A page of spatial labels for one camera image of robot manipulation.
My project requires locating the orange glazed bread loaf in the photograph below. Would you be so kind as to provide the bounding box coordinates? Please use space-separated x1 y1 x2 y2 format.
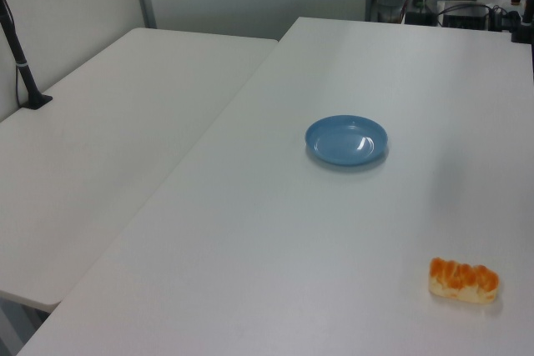
427 257 501 305

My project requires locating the blue plastic plate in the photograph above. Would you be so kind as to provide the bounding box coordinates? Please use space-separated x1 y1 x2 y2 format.
304 113 390 167

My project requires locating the white side table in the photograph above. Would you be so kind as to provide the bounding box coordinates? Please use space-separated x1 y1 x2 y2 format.
0 27 280 313

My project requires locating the grey cylindrical container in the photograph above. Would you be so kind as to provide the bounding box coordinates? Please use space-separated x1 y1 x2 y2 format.
376 0 406 23

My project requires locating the black electronics box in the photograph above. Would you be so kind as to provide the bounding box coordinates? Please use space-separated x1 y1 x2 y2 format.
441 3 491 31

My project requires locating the small black device with wires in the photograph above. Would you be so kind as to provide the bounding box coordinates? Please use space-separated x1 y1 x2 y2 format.
403 0 437 26

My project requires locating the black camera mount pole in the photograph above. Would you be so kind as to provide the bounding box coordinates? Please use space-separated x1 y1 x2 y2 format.
0 0 54 112

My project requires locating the black clamp camera mount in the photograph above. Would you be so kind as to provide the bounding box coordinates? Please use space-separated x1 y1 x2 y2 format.
491 0 534 45

